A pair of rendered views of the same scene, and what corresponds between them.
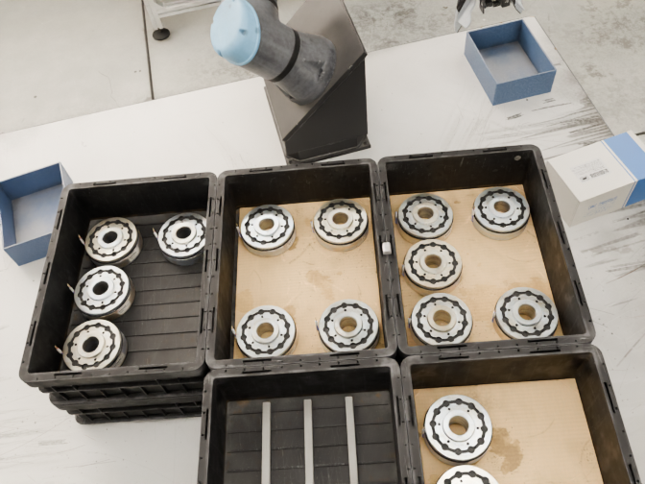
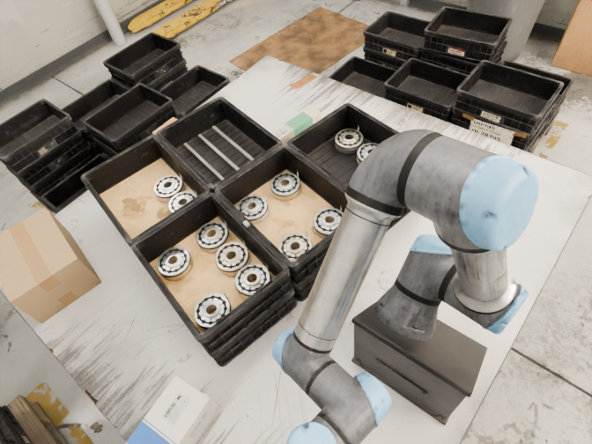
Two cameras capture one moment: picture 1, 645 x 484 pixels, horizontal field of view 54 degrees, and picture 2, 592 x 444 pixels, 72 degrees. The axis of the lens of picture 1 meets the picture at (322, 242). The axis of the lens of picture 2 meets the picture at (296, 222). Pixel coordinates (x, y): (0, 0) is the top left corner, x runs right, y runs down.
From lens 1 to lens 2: 1.33 m
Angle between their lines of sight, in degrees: 67
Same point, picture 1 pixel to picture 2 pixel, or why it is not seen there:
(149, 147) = not seen: hidden behind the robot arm
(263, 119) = not seen: hidden behind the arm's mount
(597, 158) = (174, 423)
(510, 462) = (160, 211)
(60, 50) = not seen: outside the picture
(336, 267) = (282, 233)
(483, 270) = (208, 278)
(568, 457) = (138, 226)
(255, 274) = (317, 207)
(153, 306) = (348, 168)
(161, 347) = (327, 160)
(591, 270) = (163, 360)
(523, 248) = (192, 304)
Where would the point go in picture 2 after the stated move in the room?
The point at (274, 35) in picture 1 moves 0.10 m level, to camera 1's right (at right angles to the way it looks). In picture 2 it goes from (410, 265) to (383, 294)
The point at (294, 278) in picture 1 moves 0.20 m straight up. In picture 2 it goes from (298, 217) to (291, 174)
